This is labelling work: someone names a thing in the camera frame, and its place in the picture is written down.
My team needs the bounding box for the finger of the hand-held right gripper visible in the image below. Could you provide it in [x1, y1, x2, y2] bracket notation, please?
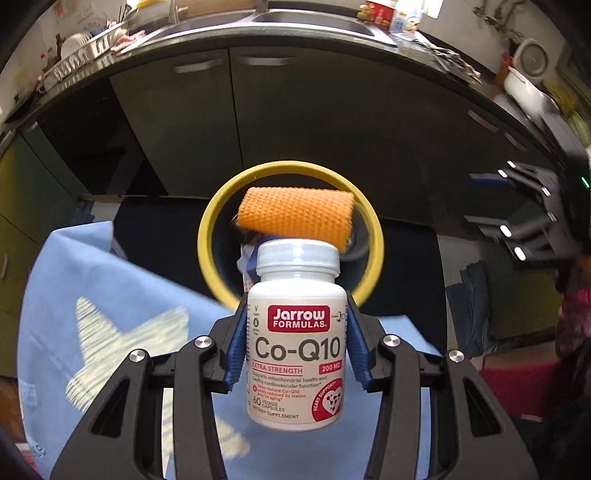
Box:
[463, 211, 570, 265]
[466, 159, 563, 205]

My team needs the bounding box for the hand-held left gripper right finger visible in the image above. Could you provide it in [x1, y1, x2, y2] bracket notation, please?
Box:
[344, 293, 541, 480]

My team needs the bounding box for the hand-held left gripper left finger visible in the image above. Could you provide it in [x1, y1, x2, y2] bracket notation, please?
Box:
[48, 295, 252, 480]

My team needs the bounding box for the white supplement bottle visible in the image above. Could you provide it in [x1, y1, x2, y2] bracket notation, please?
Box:
[245, 237, 348, 430]

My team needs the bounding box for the yellow rimmed trash bin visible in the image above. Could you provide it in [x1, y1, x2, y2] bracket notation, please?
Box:
[197, 161, 385, 310]

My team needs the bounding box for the orange foam fruit net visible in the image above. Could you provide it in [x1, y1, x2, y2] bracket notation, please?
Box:
[235, 186, 356, 252]

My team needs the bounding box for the dark blue cloth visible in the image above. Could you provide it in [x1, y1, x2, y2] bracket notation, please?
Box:
[445, 261, 490, 342]

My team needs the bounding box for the blue star tablecloth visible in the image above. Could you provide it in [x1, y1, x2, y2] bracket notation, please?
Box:
[18, 220, 444, 480]

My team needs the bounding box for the white rice cooker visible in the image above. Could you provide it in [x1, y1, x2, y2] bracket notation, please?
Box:
[503, 39, 557, 109]

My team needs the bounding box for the red cloth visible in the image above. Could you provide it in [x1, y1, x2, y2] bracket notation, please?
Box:
[478, 360, 561, 418]

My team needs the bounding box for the dark kitchen cabinet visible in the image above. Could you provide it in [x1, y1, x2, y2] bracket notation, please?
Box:
[37, 44, 555, 222]

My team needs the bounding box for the red white container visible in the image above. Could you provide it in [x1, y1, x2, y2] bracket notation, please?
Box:
[360, 0, 398, 24]

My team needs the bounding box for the green drawer cabinet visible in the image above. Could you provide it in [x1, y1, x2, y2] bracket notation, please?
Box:
[0, 129, 112, 377]

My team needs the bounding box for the metal dish rack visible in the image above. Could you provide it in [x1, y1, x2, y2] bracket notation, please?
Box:
[44, 30, 130, 81]

